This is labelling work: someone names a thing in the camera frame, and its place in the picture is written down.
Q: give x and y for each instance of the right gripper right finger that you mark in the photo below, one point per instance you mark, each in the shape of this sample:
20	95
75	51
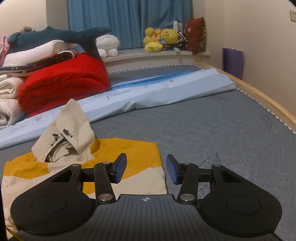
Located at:
188	172

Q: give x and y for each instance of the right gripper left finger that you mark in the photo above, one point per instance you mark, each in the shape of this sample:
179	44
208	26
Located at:
106	172

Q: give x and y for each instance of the beige and mustard jacket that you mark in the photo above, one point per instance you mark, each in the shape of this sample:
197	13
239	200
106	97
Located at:
70	139

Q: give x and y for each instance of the grey quilted mattress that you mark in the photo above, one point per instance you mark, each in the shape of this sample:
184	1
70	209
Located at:
229	128

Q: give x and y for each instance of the light blue folded sheet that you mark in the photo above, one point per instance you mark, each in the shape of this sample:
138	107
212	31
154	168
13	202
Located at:
135	94

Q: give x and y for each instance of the red knitted blanket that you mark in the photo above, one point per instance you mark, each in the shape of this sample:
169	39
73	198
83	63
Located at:
55	85

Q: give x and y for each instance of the cream folded blanket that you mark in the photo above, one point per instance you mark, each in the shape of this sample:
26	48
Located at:
11	111

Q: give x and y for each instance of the white plush toy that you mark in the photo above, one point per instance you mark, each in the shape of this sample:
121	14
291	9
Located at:
107	46

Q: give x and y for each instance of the navy patterned folded cloth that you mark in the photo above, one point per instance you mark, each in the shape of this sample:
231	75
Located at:
28	69

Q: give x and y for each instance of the blue shark plush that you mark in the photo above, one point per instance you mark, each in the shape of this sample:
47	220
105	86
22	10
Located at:
86	39

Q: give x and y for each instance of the yellow plush toy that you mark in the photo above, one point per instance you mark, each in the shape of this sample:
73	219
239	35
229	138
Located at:
156	39

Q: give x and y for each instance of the white folded pillow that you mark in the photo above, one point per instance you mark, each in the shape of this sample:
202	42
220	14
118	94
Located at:
36	54

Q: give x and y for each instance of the dark red cushion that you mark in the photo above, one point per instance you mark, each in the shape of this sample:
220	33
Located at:
195	33

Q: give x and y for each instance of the blue curtain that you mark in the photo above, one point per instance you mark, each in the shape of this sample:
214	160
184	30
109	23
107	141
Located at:
127	19

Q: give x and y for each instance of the wall socket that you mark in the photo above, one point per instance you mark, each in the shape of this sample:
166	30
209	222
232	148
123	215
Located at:
293	15

